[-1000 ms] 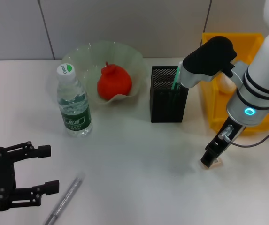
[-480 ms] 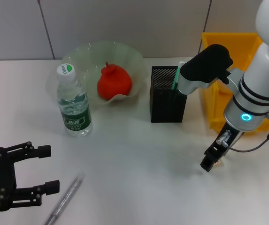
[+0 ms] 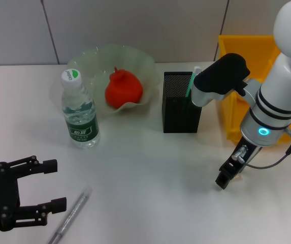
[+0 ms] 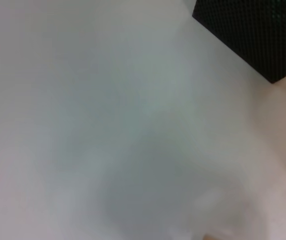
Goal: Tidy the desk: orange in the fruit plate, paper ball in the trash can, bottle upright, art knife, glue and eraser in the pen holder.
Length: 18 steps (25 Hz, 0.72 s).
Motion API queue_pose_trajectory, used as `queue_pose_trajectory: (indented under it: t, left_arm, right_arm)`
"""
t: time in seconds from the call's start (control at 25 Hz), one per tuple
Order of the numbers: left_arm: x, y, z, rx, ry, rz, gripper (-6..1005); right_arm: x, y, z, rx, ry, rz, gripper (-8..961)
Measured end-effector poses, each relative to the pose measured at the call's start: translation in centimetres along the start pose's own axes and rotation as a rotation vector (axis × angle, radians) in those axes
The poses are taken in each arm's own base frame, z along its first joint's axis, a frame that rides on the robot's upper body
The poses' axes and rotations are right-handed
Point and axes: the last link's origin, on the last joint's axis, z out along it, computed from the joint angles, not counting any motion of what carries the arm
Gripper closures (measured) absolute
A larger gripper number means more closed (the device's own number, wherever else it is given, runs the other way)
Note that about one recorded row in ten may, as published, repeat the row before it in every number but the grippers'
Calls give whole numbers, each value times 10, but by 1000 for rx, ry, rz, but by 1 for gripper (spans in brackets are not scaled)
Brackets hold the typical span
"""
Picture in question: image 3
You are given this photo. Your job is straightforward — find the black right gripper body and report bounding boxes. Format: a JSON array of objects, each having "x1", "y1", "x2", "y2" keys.
[{"x1": 219, "y1": 136, "x2": 262, "y2": 176}]

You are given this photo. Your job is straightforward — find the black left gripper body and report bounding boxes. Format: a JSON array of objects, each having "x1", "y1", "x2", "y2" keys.
[{"x1": 0, "y1": 162, "x2": 22, "y2": 232}]

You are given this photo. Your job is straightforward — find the grey pen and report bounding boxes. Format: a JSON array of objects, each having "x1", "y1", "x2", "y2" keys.
[{"x1": 47, "y1": 185, "x2": 93, "y2": 244}]

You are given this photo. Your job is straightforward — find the water bottle with green label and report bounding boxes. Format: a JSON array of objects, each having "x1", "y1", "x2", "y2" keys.
[{"x1": 60, "y1": 68, "x2": 101, "y2": 149}]

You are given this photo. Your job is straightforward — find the green utility knife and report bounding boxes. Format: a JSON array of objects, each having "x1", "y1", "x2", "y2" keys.
[{"x1": 184, "y1": 66, "x2": 203, "y2": 99}]

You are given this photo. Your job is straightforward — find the red-orange toy orange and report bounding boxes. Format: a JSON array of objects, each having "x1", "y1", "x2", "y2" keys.
[{"x1": 104, "y1": 66, "x2": 144, "y2": 110}]

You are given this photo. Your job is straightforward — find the black mesh pen holder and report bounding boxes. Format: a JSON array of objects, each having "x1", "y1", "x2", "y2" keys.
[{"x1": 163, "y1": 71, "x2": 203, "y2": 134}]

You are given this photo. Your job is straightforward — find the translucent green fruit plate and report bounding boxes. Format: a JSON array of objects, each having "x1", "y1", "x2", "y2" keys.
[{"x1": 50, "y1": 44, "x2": 161, "y2": 119}]

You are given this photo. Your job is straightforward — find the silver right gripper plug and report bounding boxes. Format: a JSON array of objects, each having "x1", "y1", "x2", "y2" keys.
[{"x1": 231, "y1": 145, "x2": 248, "y2": 164}]

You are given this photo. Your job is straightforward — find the yellow plastic bin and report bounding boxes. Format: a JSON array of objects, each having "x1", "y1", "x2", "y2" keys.
[{"x1": 215, "y1": 35, "x2": 291, "y2": 147}]

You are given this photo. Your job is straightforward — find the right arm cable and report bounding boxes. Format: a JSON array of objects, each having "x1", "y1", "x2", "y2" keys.
[{"x1": 246, "y1": 128, "x2": 291, "y2": 169}]

